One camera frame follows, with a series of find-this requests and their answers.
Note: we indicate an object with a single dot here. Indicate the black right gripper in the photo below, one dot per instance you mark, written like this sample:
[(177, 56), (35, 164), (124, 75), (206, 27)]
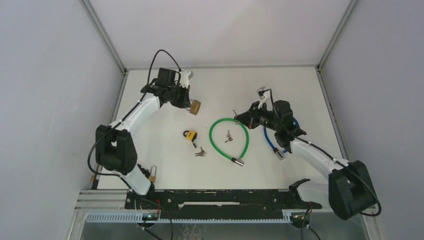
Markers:
[(249, 118)]

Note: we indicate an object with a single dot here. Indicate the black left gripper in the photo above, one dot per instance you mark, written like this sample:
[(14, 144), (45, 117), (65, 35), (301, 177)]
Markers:
[(185, 103)]

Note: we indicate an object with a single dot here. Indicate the large brass padlock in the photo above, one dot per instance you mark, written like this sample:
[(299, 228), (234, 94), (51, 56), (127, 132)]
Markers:
[(194, 106)]

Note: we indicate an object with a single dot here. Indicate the green lock silver keys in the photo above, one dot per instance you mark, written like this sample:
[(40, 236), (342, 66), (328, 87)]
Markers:
[(228, 137)]

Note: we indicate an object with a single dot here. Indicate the yellow tag padlock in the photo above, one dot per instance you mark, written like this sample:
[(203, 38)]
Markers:
[(191, 136)]

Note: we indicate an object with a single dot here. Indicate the blue cable lock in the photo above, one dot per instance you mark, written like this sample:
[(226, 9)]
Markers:
[(280, 153)]

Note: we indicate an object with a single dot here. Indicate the brass padlock silver keys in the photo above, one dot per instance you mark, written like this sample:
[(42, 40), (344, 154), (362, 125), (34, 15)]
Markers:
[(202, 153)]

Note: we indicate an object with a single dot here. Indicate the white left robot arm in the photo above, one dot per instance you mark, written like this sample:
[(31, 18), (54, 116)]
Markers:
[(114, 146)]

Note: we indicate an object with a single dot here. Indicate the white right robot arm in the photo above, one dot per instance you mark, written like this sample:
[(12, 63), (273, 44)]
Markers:
[(349, 190)]

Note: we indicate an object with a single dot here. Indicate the small brass padlock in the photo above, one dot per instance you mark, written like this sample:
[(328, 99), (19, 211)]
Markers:
[(152, 174)]

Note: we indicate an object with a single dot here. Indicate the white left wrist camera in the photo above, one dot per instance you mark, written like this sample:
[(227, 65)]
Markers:
[(183, 78)]

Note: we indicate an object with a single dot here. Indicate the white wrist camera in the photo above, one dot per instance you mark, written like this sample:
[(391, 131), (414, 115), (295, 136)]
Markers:
[(183, 78), (264, 94)]

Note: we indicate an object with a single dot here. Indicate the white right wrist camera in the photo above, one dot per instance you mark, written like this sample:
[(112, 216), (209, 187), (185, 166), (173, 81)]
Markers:
[(264, 94)]

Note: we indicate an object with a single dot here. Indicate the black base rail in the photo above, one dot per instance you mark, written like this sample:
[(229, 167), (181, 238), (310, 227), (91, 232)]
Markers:
[(223, 204)]

